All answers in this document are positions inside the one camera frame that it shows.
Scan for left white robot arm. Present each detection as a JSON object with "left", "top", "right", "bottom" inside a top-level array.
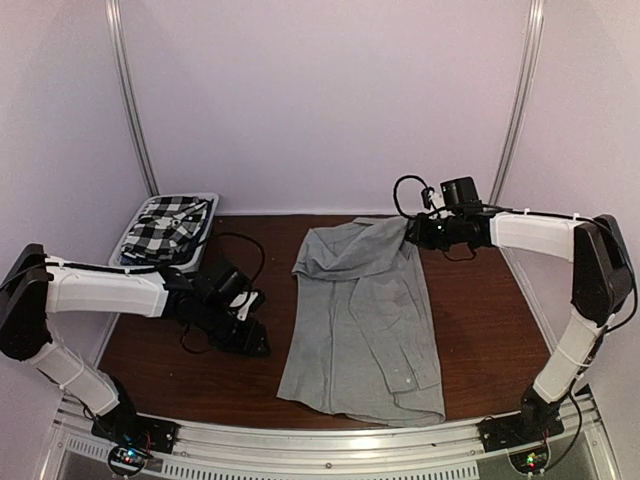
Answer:
[{"left": 1, "top": 244, "right": 271, "bottom": 444}]

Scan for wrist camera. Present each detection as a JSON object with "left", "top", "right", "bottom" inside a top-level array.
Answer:
[
  {"left": 421, "top": 186, "right": 445, "bottom": 213},
  {"left": 229, "top": 290, "right": 264, "bottom": 321}
]

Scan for aluminium corner post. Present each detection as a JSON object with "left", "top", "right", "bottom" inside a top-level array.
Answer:
[
  {"left": 105, "top": 0, "right": 160, "bottom": 196},
  {"left": 489, "top": 0, "right": 545, "bottom": 204}
]

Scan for aluminium front rail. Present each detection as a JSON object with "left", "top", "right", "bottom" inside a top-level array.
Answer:
[{"left": 37, "top": 394, "right": 620, "bottom": 479}]

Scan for white plastic basket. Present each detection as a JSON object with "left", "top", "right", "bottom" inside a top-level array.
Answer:
[{"left": 108, "top": 193, "right": 219, "bottom": 273}]

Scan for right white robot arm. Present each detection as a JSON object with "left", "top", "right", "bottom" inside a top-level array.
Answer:
[{"left": 406, "top": 176, "right": 639, "bottom": 442}]

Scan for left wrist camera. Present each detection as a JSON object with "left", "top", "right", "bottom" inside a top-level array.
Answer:
[{"left": 229, "top": 290, "right": 264, "bottom": 321}]

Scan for black white checkered shirt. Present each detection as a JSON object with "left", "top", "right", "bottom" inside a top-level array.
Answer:
[{"left": 120, "top": 196, "right": 212, "bottom": 264}]

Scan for grey long sleeve shirt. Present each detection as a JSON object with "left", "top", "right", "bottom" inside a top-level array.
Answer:
[{"left": 277, "top": 217, "right": 446, "bottom": 427}]

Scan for right black cable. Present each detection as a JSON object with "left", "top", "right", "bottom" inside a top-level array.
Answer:
[{"left": 392, "top": 173, "right": 434, "bottom": 221}]

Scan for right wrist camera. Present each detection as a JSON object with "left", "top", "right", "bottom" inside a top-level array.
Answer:
[{"left": 421, "top": 186, "right": 445, "bottom": 213}]

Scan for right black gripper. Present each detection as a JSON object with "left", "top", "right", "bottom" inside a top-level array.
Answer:
[{"left": 406, "top": 212, "right": 464, "bottom": 251}]

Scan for right aluminium corner post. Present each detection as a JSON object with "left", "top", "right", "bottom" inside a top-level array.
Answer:
[{"left": 489, "top": 0, "right": 545, "bottom": 204}]

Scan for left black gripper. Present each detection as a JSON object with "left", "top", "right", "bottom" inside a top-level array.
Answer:
[{"left": 195, "top": 298, "right": 272, "bottom": 357}]

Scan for left aluminium corner post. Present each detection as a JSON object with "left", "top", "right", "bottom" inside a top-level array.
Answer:
[{"left": 105, "top": 0, "right": 160, "bottom": 196}]

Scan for left black cable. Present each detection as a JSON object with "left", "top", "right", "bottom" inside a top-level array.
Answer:
[{"left": 207, "top": 232, "right": 266, "bottom": 294}]

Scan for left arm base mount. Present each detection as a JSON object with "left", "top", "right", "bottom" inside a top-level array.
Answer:
[{"left": 91, "top": 415, "right": 179, "bottom": 478}]

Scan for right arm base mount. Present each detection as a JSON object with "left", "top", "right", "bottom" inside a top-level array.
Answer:
[{"left": 477, "top": 414, "right": 564, "bottom": 477}]

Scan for black cable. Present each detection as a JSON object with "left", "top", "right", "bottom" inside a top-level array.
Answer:
[
  {"left": 207, "top": 232, "right": 266, "bottom": 294},
  {"left": 392, "top": 173, "right": 434, "bottom": 221}
]

